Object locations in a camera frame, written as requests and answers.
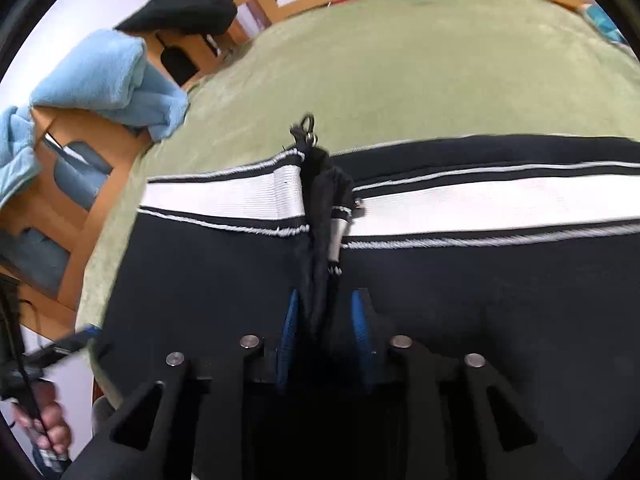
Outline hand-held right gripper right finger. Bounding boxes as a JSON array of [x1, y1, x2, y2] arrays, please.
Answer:
[[350, 288, 586, 480]]

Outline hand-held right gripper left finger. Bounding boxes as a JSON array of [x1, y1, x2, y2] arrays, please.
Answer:
[[60, 287, 303, 480]]

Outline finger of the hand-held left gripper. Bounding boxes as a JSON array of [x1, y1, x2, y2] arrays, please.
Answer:
[[22, 325, 101, 368]]

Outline black white-striped pants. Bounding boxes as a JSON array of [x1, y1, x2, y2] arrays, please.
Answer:
[[92, 115, 640, 480]]

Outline person's left hand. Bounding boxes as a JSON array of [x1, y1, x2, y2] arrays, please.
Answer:
[[10, 382, 73, 461]]

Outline light blue fleece cloth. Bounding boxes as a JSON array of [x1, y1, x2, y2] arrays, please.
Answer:
[[0, 105, 43, 208]]

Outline green fleece blanket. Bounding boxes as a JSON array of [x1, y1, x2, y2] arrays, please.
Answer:
[[75, 0, 640, 411]]

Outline light blue fleece towel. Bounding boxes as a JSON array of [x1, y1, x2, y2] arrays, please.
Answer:
[[29, 29, 191, 142]]

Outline black garment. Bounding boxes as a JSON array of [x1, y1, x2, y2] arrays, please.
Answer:
[[114, 0, 238, 37]]

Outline geometric patterned pillow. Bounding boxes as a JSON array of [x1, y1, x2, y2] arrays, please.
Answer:
[[580, 2, 631, 48]]

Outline wooden bed frame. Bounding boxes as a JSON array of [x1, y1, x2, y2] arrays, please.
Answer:
[[0, 0, 640, 341]]

